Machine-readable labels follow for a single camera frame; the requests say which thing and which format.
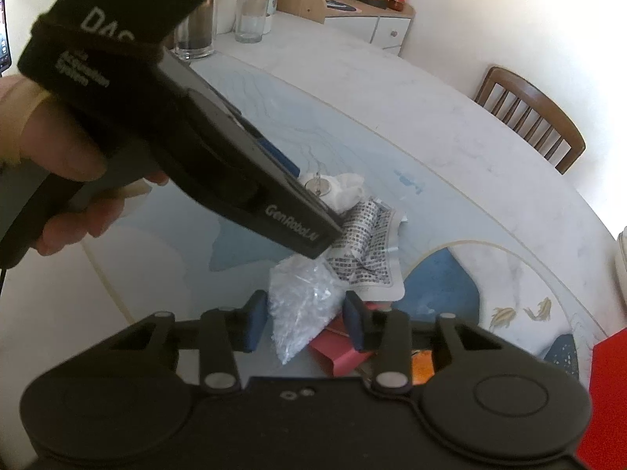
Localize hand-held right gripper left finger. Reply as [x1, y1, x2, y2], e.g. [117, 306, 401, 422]
[105, 290, 269, 396]

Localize red paper packet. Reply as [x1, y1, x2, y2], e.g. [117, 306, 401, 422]
[308, 302, 393, 379]

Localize person's left hand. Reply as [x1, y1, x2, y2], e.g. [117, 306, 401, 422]
[0, 76, 170, 257]

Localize phone screen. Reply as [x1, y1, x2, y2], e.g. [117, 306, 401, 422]
[0, 0, 13, 75]

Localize black printed white packet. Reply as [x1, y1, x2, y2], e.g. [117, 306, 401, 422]
[324, 196, 408, 303]

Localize clear plastic bag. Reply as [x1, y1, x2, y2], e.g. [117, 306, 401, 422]
[268, 256, 347, 366]

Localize small glass cup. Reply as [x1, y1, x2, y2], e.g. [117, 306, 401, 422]
[234, 0, 268, 44]

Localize red cardboard box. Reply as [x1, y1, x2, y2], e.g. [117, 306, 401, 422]
[575, 330, 627, 470]

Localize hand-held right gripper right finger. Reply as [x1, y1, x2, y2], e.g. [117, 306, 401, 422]
[342, 291, 520, 396]

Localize white sideboard cabinet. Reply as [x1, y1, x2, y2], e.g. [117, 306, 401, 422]
[322, 0, 417, 58]

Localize white marble desktop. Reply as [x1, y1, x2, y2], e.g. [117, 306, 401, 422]
[0, 10, 627, 402]

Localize orange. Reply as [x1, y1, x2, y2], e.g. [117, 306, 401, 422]
[410, 350, 438, 384]

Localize brown slatted wooden chair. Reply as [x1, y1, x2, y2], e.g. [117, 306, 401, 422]
[473, 65, 587, 175]

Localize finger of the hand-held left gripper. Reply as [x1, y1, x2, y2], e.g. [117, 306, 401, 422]
[247, 127, 302, 182]
[293, 175, 348, 221]

